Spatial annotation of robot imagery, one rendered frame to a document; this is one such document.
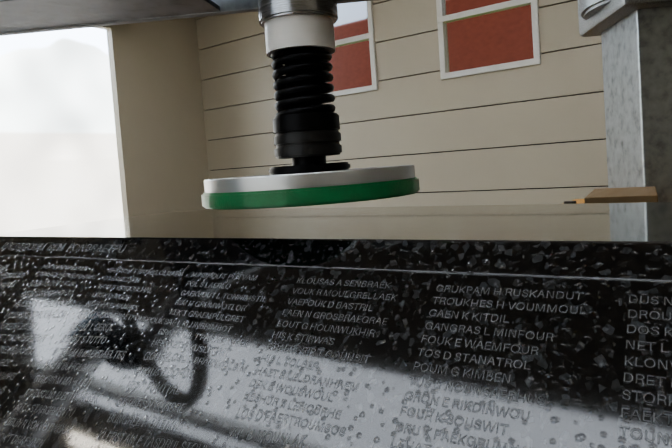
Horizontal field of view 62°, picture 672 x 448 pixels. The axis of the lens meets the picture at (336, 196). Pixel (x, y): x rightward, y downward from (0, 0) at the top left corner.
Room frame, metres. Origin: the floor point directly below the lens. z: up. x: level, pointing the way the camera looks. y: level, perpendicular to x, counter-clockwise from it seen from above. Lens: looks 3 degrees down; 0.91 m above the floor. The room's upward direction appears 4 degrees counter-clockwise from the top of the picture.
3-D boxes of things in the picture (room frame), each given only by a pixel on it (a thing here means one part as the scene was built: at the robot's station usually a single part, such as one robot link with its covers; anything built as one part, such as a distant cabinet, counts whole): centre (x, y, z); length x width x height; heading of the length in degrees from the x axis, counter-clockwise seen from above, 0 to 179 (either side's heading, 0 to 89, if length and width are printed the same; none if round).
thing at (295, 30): (0.57, 0.02, 1.04); 0.07 x 0.07 x 0.04
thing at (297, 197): (0.57, 0.02, 0.89); 0.22 x 0.22 x 0.04
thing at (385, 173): (0.57, 0.02, 0.90); 0.21 x 0.21 x 0.01
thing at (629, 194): (0.94, -0.48, 0.81); 0.20 x 0.10 x 0.05; 151
